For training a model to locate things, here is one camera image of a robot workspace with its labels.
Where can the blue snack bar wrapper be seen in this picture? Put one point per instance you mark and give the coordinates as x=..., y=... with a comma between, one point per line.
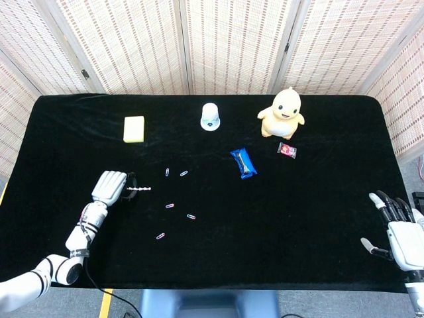
x=243, y=164

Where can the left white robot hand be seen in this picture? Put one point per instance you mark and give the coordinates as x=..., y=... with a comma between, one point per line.
x=109, y=187

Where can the white paper cup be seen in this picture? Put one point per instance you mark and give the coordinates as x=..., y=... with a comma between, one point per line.
x=210, y=116

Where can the small silver metal part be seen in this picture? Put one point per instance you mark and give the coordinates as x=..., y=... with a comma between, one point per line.
x=139, y=189

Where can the woven folding screen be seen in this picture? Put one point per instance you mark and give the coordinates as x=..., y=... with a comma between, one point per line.
x=132, y=49

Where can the small red candy packet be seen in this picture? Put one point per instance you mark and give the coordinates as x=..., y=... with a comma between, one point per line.
x=287, y=150

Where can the yellow duck plush toy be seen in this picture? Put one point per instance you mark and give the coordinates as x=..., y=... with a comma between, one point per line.
x=281, y=116

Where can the yellow floor tape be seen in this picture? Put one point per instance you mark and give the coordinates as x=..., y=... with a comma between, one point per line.
x=106, y=303

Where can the yellow sponge block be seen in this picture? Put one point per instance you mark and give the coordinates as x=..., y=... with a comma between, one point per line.
x=134, y=129

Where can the black equipment frame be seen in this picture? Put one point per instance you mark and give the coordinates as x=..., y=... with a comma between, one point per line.
x=419, y=200

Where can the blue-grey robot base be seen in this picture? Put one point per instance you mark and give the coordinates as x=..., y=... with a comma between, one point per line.
x=208, y=303

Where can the black velvet tablecloth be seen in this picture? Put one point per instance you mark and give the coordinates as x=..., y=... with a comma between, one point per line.
x=265, y=215

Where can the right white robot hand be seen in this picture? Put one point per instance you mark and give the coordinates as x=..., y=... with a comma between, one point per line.
x=405, y=242

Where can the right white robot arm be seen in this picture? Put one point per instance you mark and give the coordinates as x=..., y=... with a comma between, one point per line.
x=415, y=291

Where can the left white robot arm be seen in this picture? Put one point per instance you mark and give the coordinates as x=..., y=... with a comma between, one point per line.
x=83, y=232

